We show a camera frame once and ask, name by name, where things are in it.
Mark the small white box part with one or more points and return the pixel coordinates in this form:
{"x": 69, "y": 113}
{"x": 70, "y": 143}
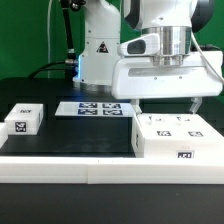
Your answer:
{"x": 24, "y": 119}

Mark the white U-shaped workspace fence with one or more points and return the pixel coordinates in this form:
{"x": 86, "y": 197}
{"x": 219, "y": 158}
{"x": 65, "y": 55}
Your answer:
{"x": 110, "y": 170}

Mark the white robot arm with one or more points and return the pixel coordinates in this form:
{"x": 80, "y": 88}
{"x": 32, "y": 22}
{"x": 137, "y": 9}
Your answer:
{"x": 147, "y": 49}

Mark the white cabinet body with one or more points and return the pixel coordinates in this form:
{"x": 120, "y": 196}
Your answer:
{"x": 171, "y": 148}

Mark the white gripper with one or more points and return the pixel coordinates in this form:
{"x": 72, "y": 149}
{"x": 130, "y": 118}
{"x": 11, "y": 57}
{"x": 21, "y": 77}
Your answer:
{"x": 138, "y": 78}

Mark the flat white marker base plate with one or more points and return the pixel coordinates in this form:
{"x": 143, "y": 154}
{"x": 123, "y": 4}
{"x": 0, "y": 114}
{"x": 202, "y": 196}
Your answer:
{"x": 94, "y": 109}

